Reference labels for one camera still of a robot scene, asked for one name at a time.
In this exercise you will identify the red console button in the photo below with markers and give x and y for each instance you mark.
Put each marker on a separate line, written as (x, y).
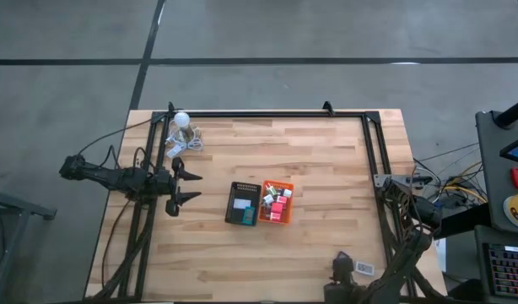
(517, 178)

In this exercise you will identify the black console pole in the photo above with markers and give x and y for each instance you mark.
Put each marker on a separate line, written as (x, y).
(514, 113)

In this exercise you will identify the grey control console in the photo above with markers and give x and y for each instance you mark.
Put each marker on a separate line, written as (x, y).
(493, 169)

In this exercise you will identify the white light bulb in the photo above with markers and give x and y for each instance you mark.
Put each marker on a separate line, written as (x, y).
(182, 119)

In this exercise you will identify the black console crossbar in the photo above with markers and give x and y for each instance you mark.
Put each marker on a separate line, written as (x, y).
(463, 221)

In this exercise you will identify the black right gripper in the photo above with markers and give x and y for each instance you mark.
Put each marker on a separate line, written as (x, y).
(343, 270)

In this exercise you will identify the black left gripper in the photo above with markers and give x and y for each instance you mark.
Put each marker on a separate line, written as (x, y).
(165, 183)

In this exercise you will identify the grey metal mounting bracket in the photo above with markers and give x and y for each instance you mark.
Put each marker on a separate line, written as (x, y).
(380, 180)

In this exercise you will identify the black metal table frame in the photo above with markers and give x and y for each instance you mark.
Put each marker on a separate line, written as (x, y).
(263, 114)

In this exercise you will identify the grey keyboard desk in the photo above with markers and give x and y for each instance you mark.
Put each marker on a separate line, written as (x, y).
(479, 270)

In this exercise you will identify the backlit keyboard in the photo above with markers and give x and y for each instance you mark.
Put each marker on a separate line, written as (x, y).
(510, 270)

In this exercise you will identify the small pink-red charger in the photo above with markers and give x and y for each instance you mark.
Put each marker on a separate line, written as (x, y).
(282, 199)

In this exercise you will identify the large red charger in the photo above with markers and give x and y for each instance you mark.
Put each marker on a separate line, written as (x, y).
(276, 207)
(275, 216)

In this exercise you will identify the black frame clamp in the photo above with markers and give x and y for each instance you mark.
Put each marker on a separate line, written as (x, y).
(171, 106)
(327, 106)

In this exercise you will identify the black slotted plastic basket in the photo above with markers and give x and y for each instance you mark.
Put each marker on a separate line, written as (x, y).
(246, 189)

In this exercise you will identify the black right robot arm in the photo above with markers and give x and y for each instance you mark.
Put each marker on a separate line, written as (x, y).
(413, 249)

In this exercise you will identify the grey framed chip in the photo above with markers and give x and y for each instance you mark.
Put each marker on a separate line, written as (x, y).
(364, 268)

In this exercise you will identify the grey metal cart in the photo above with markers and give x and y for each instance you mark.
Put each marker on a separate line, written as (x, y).
(18, 209)

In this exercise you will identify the white box on floor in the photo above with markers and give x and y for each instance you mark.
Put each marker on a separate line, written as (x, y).
(441, 257)

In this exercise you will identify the small blue white charger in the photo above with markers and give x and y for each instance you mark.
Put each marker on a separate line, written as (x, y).
(287, 193)

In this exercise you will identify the orange slotted plastic basket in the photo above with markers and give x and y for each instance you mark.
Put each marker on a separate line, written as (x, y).
(289, 215)

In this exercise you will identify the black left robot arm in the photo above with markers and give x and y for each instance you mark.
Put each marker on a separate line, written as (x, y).
(111, 177)

